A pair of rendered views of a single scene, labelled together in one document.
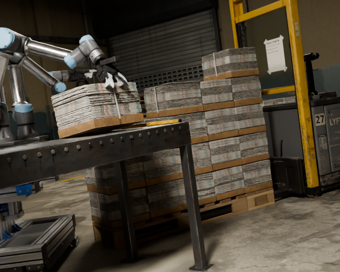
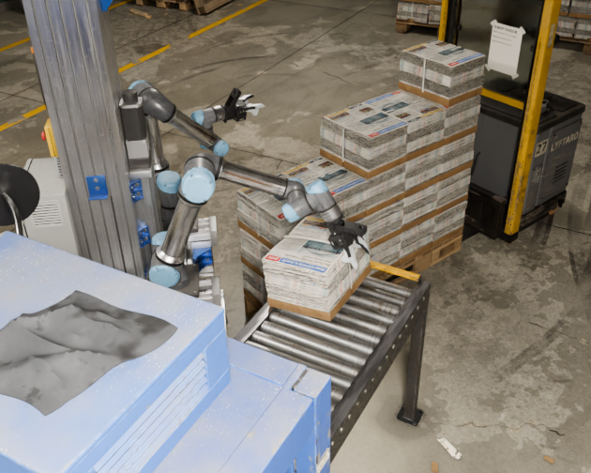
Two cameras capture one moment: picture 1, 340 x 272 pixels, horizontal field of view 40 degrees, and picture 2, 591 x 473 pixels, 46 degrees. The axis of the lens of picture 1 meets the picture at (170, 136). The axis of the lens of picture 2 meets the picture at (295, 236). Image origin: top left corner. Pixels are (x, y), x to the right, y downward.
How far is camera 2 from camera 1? 1.92 m
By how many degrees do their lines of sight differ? 32
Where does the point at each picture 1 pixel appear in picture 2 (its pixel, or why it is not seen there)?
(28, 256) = not seen: hidden behind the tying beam
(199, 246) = (414, 402)
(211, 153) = (404, 212)
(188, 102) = (389, 157)
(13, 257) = not seen: hidden behind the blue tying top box
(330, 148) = (541, 178)
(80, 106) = (310, 289)
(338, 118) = (562, 140)
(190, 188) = (418, 351)
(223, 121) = (425, 168)
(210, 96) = (417, 140)
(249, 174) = (441, 223)
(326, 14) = not seen: outside the picture
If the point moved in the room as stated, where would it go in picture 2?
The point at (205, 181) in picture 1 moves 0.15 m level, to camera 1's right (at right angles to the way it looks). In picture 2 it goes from (392, 247) to (417, 244)
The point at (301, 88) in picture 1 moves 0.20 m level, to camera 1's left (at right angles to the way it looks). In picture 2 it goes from (533, 117) to (500, 120)
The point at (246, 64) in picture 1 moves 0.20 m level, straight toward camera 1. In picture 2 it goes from (470, 83) to (477, 98)
